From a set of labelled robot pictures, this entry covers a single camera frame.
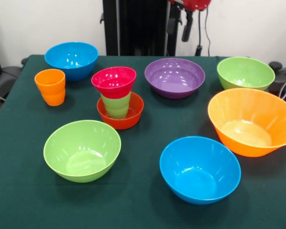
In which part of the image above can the green plastic cup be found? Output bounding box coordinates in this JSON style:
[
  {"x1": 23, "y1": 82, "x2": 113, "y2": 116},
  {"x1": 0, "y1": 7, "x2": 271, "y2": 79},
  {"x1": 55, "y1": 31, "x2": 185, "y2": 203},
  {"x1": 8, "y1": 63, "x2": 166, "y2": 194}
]
[{"x1": 100, "y1": 91, "x2": 132, "y2": 120}]

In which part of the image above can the large orange plastic bowl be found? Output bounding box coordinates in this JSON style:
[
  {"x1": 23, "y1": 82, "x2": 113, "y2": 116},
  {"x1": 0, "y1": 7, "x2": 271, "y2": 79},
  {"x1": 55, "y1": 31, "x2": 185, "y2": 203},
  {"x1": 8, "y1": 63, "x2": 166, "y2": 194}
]
[{"x1": 207, "y1": 87, "x2": 286, "y2": 158}]

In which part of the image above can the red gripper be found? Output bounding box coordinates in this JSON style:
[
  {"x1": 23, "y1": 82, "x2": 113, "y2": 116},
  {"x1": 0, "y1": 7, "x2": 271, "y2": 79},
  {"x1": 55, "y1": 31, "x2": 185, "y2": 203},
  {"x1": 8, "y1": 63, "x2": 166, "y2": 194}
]
[{"x1": 166, "y1": 0, "x2": 213, "y2": 43}]

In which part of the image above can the dark green tablecloth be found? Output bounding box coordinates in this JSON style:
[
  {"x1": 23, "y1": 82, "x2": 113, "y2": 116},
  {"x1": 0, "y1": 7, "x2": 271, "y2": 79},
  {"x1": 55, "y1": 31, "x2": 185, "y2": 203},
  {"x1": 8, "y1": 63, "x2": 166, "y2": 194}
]
[{"x1": 0, "y1": 54, "x2": 286, "y2": 229}]

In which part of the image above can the pink plastic bowl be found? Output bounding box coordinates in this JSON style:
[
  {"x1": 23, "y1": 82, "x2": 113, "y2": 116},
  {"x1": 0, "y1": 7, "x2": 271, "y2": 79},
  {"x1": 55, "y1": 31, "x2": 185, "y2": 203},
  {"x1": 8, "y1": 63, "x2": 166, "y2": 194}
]
[{"x1": 91, "y1": 66, "x2": 137, "y2": 99}]

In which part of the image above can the blue plastic bowl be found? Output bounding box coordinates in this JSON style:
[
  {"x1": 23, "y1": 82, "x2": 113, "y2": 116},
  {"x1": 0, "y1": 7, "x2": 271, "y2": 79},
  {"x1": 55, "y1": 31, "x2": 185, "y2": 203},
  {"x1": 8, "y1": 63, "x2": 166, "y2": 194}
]
[
  {"x1": 159, "y1": 136, "x2": 242, "y2": 206},
  {"x1": 44, "y1": 42, "x2": 99, "y2": 82}
]

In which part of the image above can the orange plastic cup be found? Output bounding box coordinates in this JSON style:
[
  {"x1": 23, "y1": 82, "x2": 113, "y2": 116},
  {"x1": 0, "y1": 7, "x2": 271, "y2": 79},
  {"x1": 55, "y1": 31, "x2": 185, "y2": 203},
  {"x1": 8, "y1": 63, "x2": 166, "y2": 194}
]
[{"x1": 34, "y1": 68, "x2": 66, "y2": 107}]

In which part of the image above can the black wall cable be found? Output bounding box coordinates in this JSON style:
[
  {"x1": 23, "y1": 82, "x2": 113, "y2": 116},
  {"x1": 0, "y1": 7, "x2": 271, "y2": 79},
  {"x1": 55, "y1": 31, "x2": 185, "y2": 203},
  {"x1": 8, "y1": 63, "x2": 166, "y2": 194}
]
[{"x1": 194, "y1": 9, "x2": 212, "y2": 57}]

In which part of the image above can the green plastic bowl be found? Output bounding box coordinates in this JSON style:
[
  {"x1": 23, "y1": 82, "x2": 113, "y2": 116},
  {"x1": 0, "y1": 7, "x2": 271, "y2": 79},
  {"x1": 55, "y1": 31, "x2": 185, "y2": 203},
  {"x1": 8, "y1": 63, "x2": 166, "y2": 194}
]
[
  {"x1": 43, "y1": 119, "x2": 122, "y2": 184},
  {"x1": 216, "y1": 56, "x2": 276, "y2": 92}
]

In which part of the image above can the black office chair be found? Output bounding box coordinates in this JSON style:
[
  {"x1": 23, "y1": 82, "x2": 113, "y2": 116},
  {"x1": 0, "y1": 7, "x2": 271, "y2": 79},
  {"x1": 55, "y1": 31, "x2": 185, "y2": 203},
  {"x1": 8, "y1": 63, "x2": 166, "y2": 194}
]
[
  {"x1": 0, "y1": 57, "x2": 29, "y2": 103},
  {"x1": 268, "y1": 61, "x2": 286, "y2": 100}
]

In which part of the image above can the red plastic bowl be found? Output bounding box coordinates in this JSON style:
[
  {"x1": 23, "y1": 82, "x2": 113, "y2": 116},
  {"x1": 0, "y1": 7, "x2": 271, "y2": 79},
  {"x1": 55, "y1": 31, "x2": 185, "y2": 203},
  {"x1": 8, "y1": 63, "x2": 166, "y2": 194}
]
[{"x1": 96, "y1": 92, "x2": 144, "y2": 130}]

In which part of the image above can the purple plastic bowl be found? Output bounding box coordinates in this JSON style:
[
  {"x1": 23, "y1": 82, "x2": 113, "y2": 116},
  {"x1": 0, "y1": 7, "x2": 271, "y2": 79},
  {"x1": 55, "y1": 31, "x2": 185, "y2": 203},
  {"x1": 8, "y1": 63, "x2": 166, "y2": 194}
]
[{"x1": 144, "y1": 57, "x2": 206, "y2": 100}]

